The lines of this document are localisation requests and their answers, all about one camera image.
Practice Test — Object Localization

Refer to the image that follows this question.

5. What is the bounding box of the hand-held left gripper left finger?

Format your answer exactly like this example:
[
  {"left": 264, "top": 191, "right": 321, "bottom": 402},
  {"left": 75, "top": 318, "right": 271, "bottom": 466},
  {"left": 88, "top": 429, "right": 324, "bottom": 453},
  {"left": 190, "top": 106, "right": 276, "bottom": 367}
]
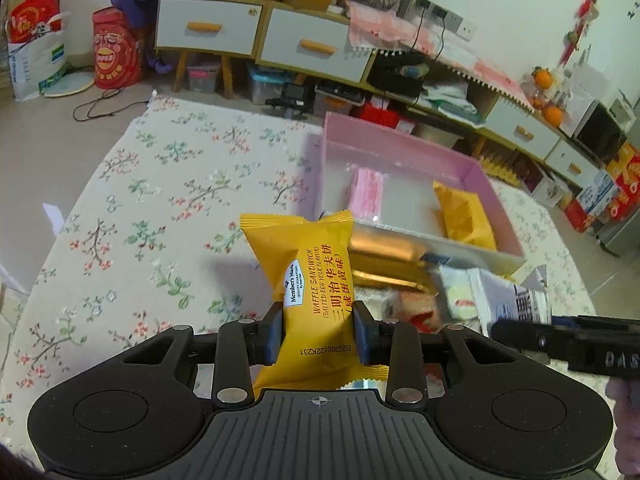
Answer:
[{"left": 120, "top": 302, "right": 286, "bottom": 408}]

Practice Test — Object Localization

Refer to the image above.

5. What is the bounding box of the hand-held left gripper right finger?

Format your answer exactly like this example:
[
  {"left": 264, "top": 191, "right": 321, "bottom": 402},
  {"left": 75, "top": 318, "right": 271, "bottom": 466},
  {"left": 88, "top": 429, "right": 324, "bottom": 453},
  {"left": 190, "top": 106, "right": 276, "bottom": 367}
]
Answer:
[{"left": 352, "top": 302, "right": 522, "bottom": 408}]

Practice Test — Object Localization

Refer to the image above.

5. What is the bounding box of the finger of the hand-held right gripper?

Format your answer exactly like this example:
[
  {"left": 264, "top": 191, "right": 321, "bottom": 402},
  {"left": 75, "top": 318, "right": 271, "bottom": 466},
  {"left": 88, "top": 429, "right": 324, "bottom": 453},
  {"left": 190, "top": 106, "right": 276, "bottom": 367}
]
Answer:
[{"left": 490, "top": 315, "right": 581, "bottom": 362}]

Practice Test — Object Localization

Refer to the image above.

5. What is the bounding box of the yellow waffle snack packet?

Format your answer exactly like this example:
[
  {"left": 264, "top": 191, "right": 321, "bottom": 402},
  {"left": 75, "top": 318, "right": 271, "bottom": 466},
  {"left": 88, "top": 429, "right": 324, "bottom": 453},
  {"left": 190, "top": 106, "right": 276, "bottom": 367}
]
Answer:
[
  {"left": 432, "top": 180, "right": 498, "bottom": 252},
  {"left": 239, "top": 212, "right": 391, "bottom": 401}
]

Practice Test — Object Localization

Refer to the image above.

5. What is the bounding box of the white yellow-print snack packet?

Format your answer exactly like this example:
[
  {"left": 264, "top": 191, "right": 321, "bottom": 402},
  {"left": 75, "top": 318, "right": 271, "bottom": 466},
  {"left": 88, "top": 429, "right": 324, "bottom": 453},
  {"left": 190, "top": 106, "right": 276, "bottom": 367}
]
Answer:
[{"left": 439, "top": 266, "right": 483, "bottom": 321}]

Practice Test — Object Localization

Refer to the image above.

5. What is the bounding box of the pink cardboard box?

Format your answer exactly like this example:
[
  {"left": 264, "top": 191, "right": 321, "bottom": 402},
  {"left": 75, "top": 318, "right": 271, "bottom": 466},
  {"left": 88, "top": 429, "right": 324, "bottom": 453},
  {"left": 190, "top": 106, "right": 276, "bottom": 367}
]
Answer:
[{"left": 314, "top": 111, "right": 527, "bottom": 281}]

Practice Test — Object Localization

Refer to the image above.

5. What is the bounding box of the person's right hand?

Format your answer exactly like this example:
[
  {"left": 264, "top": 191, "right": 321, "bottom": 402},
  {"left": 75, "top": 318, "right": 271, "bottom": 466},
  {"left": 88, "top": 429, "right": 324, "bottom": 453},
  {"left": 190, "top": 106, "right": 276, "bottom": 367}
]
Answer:
[{"left": 604, "top": 379, "right": 640, "bottom": 477}]

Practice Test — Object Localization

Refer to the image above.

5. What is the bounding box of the white black-print packet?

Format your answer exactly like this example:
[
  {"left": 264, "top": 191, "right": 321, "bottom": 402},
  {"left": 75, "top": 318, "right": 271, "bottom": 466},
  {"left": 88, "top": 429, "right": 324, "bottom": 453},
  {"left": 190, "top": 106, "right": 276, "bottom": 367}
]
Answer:
[{"left": 470, "top": 266, "right": 551, "bottom": 333}]

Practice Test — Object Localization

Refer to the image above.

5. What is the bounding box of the gold flat packet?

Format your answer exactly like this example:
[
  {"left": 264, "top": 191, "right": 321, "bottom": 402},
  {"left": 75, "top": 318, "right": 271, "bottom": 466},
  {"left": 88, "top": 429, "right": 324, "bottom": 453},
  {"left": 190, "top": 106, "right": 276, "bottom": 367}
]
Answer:
[{"left": 350, "top": 260, "right": 441, "bottom": 295}]

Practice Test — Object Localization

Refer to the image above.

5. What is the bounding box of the grey refrigerator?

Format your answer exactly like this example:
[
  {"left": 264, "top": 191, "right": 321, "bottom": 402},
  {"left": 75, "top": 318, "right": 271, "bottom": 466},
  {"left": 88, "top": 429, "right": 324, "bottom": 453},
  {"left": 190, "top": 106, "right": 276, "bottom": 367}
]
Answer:
[{"left": 596, "top": 204, "right": 640, "bottom": 259}]

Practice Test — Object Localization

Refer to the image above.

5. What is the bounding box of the pink snack packet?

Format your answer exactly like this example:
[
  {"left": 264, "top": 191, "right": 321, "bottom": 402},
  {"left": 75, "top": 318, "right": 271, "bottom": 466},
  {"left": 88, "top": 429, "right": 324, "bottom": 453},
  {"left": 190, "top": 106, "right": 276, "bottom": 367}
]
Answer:
[{"left": 349, "top": 166, "right": 390, "bottom": 222}]

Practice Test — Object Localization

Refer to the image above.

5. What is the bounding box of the blue white carton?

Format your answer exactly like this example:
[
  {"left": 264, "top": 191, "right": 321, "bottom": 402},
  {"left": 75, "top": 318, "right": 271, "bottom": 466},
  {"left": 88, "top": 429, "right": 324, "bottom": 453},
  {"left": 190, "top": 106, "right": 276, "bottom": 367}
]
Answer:
[{"left": 576, "top": 169, "right": 617, "bottom": 217}]

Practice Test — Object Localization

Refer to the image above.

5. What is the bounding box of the stack of red boxes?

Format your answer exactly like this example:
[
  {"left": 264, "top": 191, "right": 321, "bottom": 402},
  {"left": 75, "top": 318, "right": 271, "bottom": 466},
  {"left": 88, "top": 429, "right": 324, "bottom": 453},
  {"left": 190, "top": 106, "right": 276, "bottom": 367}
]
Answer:
[{"left": 565, "top": 144, "right": 640, "bottom": 235}]

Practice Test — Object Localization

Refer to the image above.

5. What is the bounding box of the floral tablecloth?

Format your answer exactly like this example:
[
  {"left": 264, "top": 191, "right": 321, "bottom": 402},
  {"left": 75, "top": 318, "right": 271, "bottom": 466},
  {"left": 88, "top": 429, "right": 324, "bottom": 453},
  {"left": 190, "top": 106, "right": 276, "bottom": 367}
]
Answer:
[{"left": 0, "top": 94, "right": 603, "bottom": 461}]

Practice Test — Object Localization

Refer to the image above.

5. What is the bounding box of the long low wooden cabinet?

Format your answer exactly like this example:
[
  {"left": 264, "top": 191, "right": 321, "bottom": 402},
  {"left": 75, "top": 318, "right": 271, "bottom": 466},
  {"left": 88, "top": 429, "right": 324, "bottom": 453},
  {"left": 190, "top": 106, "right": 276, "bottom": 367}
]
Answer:
[{"left": 364, "top": 45, "right": 603, "bottom": 183}]

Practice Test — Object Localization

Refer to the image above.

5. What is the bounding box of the microwave oven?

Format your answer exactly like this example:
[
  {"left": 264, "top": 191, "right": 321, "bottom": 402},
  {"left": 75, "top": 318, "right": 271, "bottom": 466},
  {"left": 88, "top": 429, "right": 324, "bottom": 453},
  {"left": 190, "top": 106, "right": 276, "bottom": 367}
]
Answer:
[{"left": 571, "top": 99, "right": 629, "bottom": 159}]

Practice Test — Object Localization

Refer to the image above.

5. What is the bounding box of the clear plastic storage bin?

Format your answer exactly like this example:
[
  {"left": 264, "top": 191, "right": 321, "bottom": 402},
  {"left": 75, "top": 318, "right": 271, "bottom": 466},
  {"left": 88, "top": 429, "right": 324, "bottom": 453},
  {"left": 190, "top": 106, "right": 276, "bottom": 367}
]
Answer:
[
  {"left": 186, "top": 62, "right": 222, "bottom": 94},
  {"left": 246, "top": 66, "right": 302, "bottom": 107}
]

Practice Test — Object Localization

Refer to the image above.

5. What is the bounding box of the wooden white drawer cabinet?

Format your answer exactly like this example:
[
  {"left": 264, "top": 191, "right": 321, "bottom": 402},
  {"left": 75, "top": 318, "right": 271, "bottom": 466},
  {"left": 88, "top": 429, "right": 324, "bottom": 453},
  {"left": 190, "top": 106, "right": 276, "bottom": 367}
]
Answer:
[{"left": 254, "top": 0, "right": 378, "bottom": 87}]

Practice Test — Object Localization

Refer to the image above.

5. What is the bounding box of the pink cloth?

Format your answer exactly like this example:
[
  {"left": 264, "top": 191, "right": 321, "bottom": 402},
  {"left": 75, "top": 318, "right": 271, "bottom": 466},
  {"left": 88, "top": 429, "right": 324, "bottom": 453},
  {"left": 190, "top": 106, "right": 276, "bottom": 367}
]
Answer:
[{"left": 345, "top": 0, "right": 537, "bottom": 107}]

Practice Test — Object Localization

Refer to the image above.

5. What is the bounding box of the red printed bag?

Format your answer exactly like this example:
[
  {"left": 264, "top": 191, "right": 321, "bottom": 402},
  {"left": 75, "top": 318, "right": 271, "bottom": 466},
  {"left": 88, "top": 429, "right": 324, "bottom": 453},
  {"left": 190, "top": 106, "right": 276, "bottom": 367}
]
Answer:
[{"left": 91, "top": 6, "right": 147, "bottom": 91}]

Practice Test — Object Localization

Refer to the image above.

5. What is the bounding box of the red hanging decoration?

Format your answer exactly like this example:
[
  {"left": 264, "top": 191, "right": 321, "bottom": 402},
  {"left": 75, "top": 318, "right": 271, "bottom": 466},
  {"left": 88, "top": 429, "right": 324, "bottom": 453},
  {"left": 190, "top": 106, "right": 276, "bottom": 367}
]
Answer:
[{"left": 564, "top": 0, "right": 612, "bottom": 70}]

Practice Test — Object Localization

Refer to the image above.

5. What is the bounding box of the white shopping bag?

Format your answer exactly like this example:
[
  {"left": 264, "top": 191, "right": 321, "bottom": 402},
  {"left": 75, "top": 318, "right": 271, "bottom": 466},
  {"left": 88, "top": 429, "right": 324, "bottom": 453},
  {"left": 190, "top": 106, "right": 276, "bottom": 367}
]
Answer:
[{"left": 5, "top": 0, "right": 69, "bottom": 102}]

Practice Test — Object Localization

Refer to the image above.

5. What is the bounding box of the black floor cable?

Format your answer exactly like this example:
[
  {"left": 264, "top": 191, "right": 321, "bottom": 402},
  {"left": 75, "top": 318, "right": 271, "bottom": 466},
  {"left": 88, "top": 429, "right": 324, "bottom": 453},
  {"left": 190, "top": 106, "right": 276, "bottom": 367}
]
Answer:
[{"left": 73, "top": 86, "right": 152, "bottom": 122}]

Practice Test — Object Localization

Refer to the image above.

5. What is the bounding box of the wall socket strip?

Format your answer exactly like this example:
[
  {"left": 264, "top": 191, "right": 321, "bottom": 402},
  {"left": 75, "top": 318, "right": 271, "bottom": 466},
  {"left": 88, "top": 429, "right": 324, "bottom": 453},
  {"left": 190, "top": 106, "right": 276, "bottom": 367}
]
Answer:
[{"left": 414, "top": 0, "right": 474, "bottom": 42}]

